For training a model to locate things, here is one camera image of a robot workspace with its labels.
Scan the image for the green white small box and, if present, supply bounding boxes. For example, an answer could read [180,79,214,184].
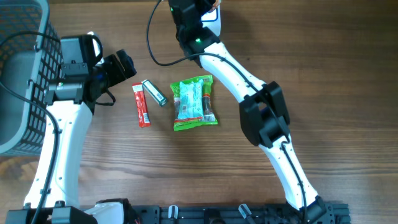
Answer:
[142,80,167,107]

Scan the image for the red snack packet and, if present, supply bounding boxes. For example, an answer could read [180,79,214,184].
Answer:
[132,83,150,128]

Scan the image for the light blue snack packet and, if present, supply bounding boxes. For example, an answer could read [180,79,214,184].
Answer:
[177,80,203,119]

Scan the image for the green snack packet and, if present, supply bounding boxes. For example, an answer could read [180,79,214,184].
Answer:
[170,75,218,131]

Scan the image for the cup noodles container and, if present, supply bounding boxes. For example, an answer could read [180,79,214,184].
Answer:
[209,0,221,12]

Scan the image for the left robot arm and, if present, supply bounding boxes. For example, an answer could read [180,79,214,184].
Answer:
[1,32,137,223]

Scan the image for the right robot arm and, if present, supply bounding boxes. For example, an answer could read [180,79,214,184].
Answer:
[169,0,326,223]

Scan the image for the white barcode scanner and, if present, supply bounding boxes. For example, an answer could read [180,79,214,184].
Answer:
[201,6,221,37]

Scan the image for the grey plastic shopping basket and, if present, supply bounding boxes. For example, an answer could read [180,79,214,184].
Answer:
[1,0,63,156]

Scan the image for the right camera black cable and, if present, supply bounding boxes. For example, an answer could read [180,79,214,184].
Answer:
[146,0,308,223]

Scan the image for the camera black cable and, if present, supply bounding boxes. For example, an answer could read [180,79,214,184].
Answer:
[0,30,62,224]
[146,0,308,223]

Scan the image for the left camera black cable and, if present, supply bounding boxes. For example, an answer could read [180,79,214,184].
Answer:
[0,30,62,224]

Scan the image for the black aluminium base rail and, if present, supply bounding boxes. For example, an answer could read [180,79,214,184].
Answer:
[124,203,352,224]

